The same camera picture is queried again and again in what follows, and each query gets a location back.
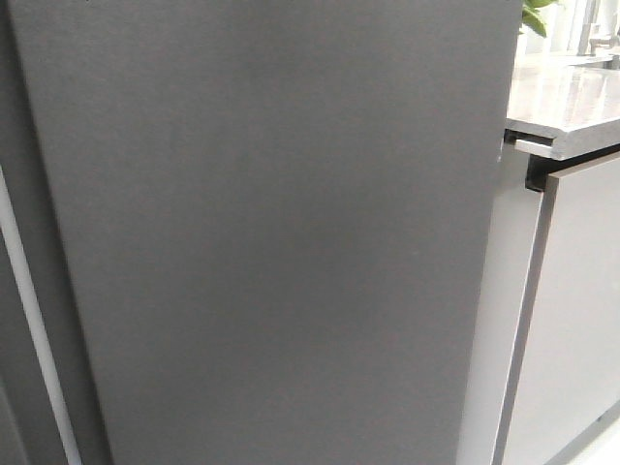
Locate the dark grey fridge door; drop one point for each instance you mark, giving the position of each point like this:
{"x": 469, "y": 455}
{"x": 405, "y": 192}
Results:
{"x": 274, "y": 215}
{"x": 49, "y": 407}

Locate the grey left cabinet door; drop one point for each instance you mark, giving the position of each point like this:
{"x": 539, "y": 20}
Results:
{"x": 565, "y": 372}

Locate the grey stone countertop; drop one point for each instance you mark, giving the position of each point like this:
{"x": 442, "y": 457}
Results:
{"x": 564, "y": 106}

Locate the green plant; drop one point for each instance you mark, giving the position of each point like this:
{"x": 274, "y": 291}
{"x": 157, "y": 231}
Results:
{"x": 531, "y": 16}

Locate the steel faucet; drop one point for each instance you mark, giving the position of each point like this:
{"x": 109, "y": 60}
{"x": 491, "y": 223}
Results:
{"x": 600, "y": 27}

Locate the light grey cabinet side panel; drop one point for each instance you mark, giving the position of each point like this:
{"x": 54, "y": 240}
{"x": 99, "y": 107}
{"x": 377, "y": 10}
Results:
{"x": 510, "y": 276}

